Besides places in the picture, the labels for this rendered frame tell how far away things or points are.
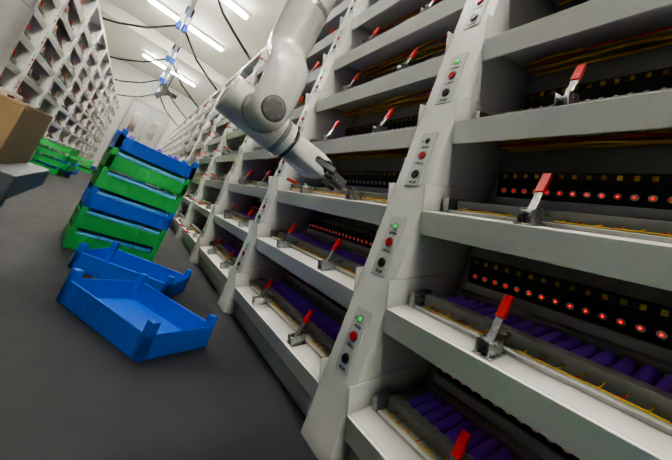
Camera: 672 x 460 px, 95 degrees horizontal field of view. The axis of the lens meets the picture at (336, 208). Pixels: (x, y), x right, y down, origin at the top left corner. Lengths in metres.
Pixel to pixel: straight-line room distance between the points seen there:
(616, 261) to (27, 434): 0.73
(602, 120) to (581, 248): 0.18
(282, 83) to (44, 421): 0.60
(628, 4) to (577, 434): 0.58
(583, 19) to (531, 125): 0.19
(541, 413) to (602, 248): 0.20
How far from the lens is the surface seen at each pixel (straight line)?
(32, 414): 0.64
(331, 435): 0.67
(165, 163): 1.46
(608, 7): 0.70
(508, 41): 0.76
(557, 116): 0.59
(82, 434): 0.61
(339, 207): 0.82
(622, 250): 0.47
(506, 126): 0.62
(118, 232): 1.48
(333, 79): 1.35
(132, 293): 1.09
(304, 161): 0.68
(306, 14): 0.74
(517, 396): 0.48
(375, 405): 0.65
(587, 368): 0.52
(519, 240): 0.51
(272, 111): 0.59
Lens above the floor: 0.35
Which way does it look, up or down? 8 degrees up
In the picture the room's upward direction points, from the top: 22 degrees clockwise
